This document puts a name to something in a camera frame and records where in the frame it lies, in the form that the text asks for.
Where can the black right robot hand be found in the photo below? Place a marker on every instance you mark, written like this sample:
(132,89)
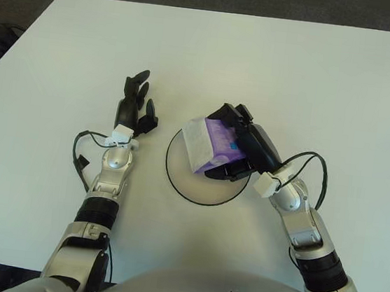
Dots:
(261,150)

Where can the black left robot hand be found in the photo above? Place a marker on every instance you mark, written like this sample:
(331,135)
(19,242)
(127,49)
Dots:
(125,113)

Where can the purple tissue paper pack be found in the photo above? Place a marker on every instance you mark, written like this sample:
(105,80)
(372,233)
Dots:
(199,143)

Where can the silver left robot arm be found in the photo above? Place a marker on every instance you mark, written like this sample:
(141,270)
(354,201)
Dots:
(117,160)

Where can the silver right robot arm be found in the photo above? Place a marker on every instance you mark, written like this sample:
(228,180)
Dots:
(294,199)

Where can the white plate with black rim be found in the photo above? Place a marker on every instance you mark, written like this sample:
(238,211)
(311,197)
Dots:
(204,189)

